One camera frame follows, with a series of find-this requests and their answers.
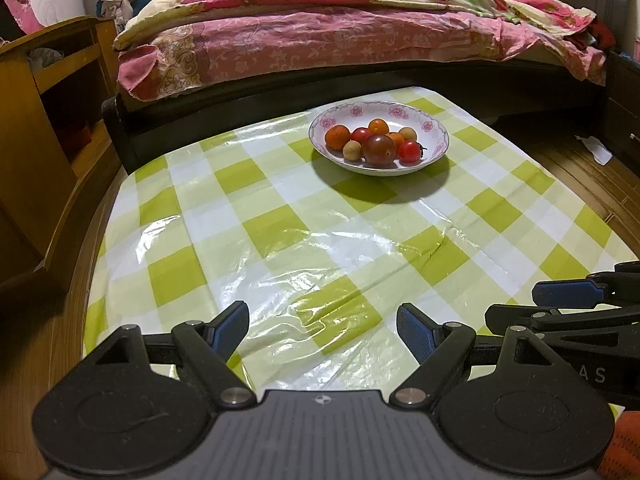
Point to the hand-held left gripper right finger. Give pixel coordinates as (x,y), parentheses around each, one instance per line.
(415,332)

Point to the white paper scrap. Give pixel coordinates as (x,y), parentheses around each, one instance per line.
(595,149)

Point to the bed with pink quilt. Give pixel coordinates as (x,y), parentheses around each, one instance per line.
(225,105)

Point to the green checkered plastic tablecloth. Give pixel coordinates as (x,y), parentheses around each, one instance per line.
(250,210)

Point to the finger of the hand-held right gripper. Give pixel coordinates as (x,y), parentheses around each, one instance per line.
(565,292)
(590,330)

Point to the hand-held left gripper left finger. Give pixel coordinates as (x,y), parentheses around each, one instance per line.
(230,331)

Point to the orange knit cloth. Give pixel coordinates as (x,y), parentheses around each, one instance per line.
(622,447)

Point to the brown longan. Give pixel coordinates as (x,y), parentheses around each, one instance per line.
(352,150)
(408,133)

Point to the orange mandarin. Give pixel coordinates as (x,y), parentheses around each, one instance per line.
(337,136)
(398,138)

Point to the pink cloth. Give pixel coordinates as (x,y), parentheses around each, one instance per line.
(20,10)

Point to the dark purple tomato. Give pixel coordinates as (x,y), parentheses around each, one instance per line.
(378,150)

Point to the white floral bowl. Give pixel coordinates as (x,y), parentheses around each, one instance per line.
(435,135)

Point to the dark wooden nightstand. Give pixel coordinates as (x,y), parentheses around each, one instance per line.
(622,110)

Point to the wooden cabinet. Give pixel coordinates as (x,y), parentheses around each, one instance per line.
(30,135)

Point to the small orange kumquat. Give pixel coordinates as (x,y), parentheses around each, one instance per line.
(378,125)

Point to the red cherry tomato with stem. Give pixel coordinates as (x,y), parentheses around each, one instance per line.
(409,151)

